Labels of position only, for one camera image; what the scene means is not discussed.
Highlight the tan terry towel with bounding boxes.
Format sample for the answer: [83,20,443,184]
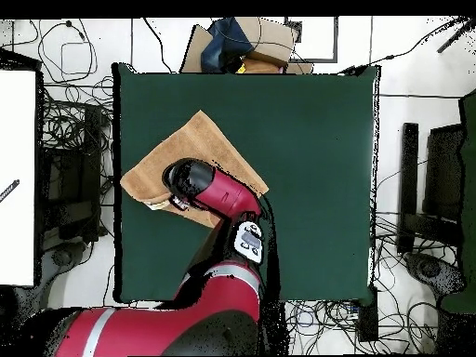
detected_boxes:
[119,110,271,229]

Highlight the dark green table cloth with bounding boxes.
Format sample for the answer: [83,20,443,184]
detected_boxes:
[112,62,380,303]

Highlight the blue jeans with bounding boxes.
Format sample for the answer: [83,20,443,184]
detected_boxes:
[201,17,255,73]

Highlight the brown cardboard box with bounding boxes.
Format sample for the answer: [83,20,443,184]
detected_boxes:
[179,16,313,74]

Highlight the black equipment rack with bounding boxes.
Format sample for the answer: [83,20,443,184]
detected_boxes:
[39,105,103,243]

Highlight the black upright bar stand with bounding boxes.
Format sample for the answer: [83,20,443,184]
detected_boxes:
[396,122,419,255]

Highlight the black power strip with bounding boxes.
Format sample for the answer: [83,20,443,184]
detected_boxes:
[357,285,379,342]

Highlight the grey chair base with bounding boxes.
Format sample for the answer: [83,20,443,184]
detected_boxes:
[40,241,90,287]

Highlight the black chair base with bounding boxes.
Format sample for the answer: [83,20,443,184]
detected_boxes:
[403,251,467,298]

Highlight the black box unit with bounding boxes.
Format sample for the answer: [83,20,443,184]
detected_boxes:
[423,124,466,224]

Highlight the white board panel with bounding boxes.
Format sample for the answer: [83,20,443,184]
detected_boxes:
[0,69,37,287]

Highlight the black striped tool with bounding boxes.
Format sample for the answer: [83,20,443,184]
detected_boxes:
[0,178,20,204]

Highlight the dark green covered furniture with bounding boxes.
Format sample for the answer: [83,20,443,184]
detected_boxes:
[440,88,476,313]

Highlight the black rod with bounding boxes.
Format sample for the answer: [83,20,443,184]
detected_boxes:
[436,21,473,54]

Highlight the grey square floor frame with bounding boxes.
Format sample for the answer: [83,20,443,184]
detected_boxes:
[284,16,339,63]

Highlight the black looped cable with plug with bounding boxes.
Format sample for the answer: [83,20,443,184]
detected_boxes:
[36,20,99,84]

